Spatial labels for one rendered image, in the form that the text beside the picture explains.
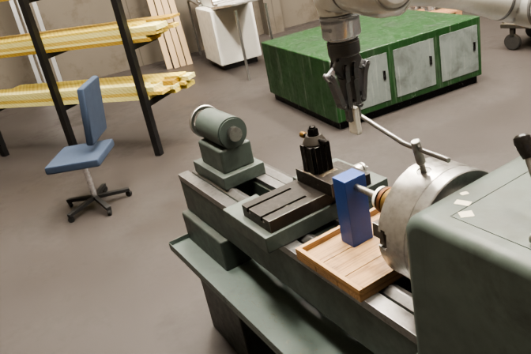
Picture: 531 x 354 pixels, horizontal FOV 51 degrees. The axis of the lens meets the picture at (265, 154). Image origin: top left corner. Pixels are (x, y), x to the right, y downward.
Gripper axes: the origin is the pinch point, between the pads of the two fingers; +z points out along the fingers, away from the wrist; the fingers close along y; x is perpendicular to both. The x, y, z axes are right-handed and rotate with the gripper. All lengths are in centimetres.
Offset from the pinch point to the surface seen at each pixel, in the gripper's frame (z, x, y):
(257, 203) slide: 39, -52, 6
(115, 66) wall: 128, -821, -161
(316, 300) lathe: 64, -23, 7
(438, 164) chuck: 12.6, 15.1, -11.1
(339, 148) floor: 139, -247, -172
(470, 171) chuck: 13.3, 22.3, -13.7
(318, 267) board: 47, -16, 8
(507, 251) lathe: 11, 49, 10
